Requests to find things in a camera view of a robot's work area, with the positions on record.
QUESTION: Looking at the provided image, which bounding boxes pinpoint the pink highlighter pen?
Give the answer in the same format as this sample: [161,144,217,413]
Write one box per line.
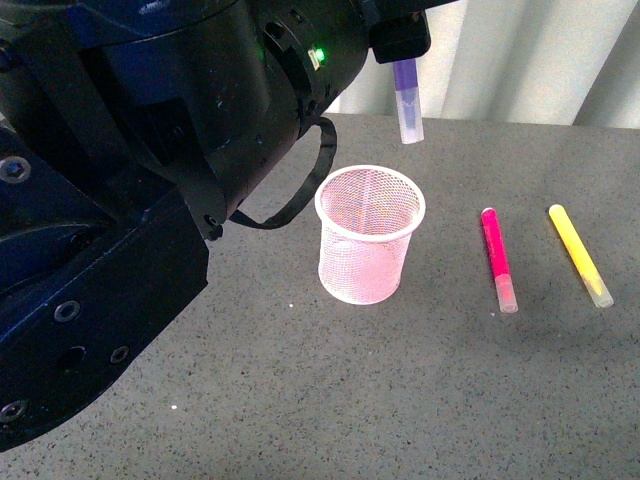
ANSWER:
[480,208,518,314]

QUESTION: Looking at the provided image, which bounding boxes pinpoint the black cable loop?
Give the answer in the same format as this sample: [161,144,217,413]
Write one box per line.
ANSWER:
[228,116,338,231]

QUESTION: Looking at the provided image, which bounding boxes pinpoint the purple highlighter pen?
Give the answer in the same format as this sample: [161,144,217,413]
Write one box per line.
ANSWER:
[393,59,424,145]

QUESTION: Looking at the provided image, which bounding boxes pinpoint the yellow highlighter pen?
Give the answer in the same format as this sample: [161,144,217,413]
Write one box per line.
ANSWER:
[548,204,614,308]

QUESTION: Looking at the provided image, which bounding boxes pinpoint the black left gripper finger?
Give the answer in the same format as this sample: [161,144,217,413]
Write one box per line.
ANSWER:
[369,11,431,64]

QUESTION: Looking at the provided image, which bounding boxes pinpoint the white vertical blinds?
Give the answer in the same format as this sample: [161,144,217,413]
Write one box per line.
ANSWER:
[327,0,640,129]

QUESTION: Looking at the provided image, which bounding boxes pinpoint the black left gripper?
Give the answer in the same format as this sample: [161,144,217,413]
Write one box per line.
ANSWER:
[0,0,446,241]

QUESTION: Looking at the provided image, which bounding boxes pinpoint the pink mesh pen cup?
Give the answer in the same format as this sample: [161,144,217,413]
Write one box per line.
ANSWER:
[314,165,426,305]

